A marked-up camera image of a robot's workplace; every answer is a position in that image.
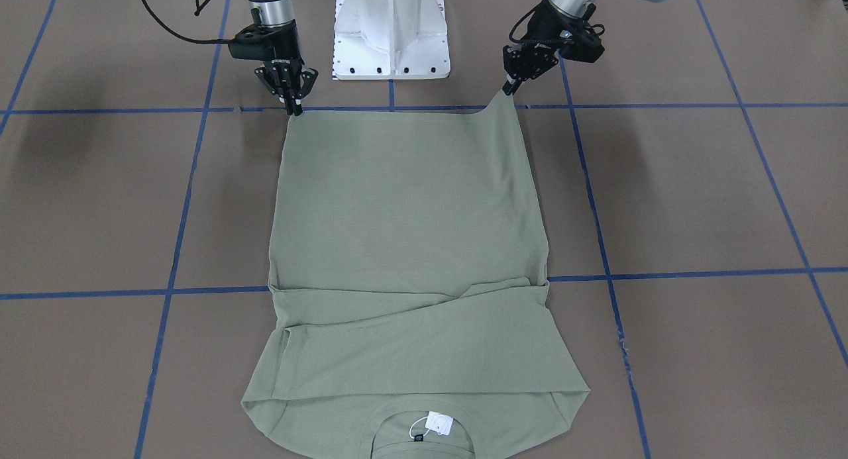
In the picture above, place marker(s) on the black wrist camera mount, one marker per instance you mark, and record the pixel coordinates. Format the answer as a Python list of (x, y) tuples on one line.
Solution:
[(266, 43), (580, 40)]

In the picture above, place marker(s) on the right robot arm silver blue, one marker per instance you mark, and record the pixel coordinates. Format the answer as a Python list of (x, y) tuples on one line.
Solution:
[(263, 12)]

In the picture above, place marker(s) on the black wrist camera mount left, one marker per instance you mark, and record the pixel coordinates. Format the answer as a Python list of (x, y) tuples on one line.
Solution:
[(580, 40)]

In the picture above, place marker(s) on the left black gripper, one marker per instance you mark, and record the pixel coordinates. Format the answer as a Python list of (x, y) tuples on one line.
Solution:
[(545, 27)]

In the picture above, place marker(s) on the white shirt hang tag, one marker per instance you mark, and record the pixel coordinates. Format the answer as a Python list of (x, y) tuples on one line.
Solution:
[(438, 423)]

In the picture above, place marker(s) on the white central pedestal column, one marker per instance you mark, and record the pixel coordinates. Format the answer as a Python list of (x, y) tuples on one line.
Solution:
[(376, 40)]

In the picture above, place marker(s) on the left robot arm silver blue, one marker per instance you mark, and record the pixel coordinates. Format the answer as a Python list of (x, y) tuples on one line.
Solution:
[(576, 8)]

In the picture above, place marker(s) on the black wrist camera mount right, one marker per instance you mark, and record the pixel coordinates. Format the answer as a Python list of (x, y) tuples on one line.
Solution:
[(266, 43)]

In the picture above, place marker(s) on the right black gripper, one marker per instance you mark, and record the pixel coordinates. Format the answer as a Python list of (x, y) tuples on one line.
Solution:
[(281, 50)]

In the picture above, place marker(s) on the olive green long-sleeve shirt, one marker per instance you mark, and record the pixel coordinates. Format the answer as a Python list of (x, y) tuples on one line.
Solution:
[(408, 273)]

